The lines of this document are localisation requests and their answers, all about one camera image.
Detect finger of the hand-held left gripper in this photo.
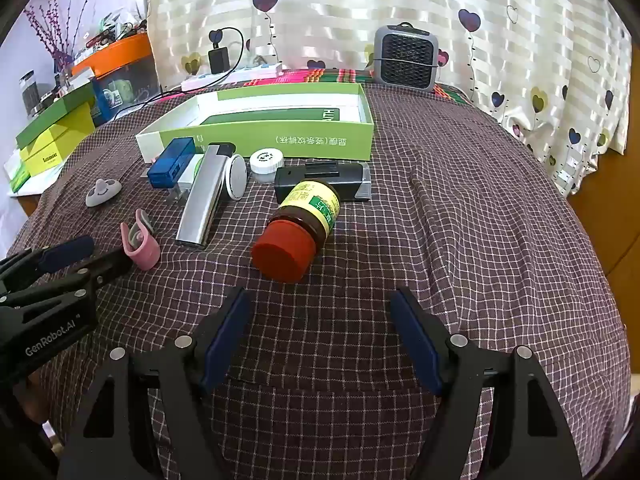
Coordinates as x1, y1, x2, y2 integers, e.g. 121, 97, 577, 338
0, 247, 134, 311
0, 236, 96, 293

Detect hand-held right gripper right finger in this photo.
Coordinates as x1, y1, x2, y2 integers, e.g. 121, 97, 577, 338
390, 287, 583, 480

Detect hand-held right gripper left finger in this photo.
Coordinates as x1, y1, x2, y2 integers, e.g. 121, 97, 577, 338
57, 286, 253, 480

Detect pink clip with grey pad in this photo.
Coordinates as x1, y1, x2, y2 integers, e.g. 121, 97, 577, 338
120, 208, 160, 271

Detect grey mouse-shaped plastic piece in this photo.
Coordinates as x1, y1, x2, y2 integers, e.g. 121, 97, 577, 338
85, 177, 123, 208

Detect silver lighter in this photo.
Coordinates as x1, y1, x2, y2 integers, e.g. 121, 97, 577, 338
175, 142, 235, 250

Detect blue translucent usb tester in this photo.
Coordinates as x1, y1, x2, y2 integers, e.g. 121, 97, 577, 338
147, 136, 197, 188

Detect white plug adapter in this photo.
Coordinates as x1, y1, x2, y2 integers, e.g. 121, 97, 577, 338
165, 152, 207, 206

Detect brown bottle with red cap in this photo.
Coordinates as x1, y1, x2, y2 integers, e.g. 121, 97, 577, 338
250, 180, 342, 283

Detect green spool with white flange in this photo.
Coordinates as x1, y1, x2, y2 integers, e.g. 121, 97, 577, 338
192, 152, 248, 202

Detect black device with clear end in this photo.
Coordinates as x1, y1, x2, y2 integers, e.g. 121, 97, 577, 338
274, 161, 372, 204

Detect green and white cardboard box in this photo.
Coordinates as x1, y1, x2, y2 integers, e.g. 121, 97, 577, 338
135, 82, 376, 163

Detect white paper sheets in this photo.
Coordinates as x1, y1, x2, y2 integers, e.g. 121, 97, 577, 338
7, 165, 63, 198

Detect small green and white box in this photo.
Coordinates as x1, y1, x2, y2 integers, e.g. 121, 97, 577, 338
5, 152, 31, 193

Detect yellow box with green lid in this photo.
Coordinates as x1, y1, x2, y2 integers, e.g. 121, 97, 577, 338
15, 81, 98, 181

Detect blue and white carton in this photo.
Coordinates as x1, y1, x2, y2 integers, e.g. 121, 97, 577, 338
95, 80, 126, 111

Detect glass jar with dark lid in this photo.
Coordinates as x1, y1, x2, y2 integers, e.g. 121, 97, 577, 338
20, 71, 41, 111

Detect small white round jar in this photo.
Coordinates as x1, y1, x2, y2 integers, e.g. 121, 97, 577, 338
249, 147, 286, 184

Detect purple flower branches vase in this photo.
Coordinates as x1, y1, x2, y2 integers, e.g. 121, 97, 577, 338
22, 0, 83, 73

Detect clear bin with orange lid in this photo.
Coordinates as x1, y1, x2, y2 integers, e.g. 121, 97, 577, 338
70, 34, 163, 126

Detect pile of assorted small packets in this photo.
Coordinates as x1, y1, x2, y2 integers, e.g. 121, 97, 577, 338
75, 7, 148, 61

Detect wooden furniture panel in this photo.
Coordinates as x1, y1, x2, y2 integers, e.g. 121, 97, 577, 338
567, 147, 640, 281

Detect white power strip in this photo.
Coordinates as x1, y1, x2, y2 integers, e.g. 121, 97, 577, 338
181, 62, 283, 92

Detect black charger plug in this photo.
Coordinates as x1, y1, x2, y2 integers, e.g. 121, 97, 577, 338
207, 45, 231, 75

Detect colourful striped blanket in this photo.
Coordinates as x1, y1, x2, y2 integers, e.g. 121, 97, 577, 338
160, 66, 471, 106

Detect grey portable heater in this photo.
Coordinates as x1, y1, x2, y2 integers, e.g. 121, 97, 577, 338
374, 22, 441, 93

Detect cream curtain with heart print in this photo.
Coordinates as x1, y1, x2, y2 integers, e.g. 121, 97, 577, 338
147, 0, 633, 196

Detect thin black cable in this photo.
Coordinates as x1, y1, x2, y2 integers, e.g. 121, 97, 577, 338
107, 87, 182, 122

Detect black charger cable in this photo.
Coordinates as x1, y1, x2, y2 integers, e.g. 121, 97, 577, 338
217, 27, 246, 68

